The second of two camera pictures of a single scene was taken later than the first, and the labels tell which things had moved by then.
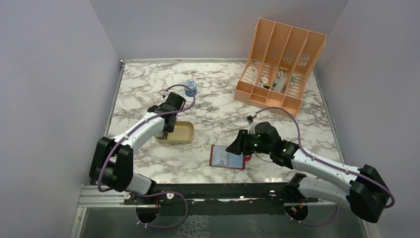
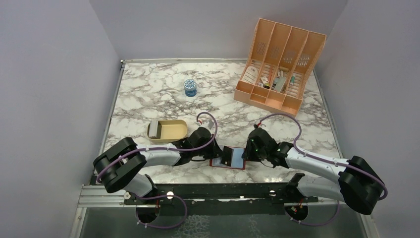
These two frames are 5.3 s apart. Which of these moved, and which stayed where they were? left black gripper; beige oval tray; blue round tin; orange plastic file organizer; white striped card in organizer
Moved: left black gripper; beige oval tray
Stayed: white striped card in organizer; orange plastic file organizer; blue round tin
